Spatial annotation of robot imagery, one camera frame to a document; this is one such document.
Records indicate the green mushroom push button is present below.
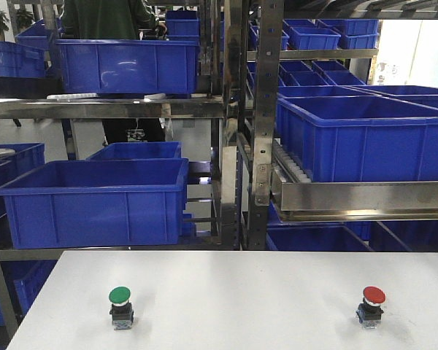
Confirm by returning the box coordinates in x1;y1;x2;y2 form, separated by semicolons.
109;286;134;330

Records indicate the red mushroom push button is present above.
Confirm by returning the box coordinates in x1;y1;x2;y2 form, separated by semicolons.
356;286;386;329

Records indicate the blue bin behind lower left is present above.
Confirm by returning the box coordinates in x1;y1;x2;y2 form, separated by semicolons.
88;141;182;160

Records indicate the large blue bin right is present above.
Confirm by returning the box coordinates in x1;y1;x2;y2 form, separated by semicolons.
277;96;438;182

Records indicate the steel shelving rack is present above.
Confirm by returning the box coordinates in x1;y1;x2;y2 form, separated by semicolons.
0;0;438;340

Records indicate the blue bin upper left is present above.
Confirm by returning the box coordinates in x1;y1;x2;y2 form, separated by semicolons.
56;39;200;94

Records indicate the person in green jacket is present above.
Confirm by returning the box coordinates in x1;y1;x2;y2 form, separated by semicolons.
61;0;167;144

